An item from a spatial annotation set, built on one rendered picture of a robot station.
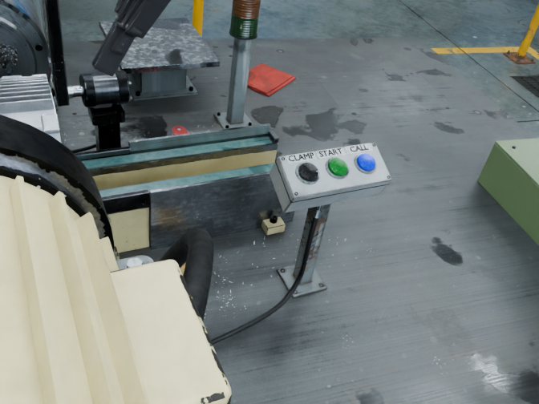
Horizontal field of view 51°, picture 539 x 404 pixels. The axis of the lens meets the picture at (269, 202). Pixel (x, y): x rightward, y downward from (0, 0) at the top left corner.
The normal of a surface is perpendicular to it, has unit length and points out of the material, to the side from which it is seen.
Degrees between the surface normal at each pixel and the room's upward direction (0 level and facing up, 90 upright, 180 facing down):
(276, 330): 0
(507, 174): 90
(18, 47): 90
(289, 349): 0
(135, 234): 90
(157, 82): 90
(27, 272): 60
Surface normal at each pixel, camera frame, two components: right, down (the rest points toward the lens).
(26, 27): 0.41, 0.62
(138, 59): 0.13, -0.76
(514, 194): -0.94, 0.11
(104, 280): -0.34, -0.58
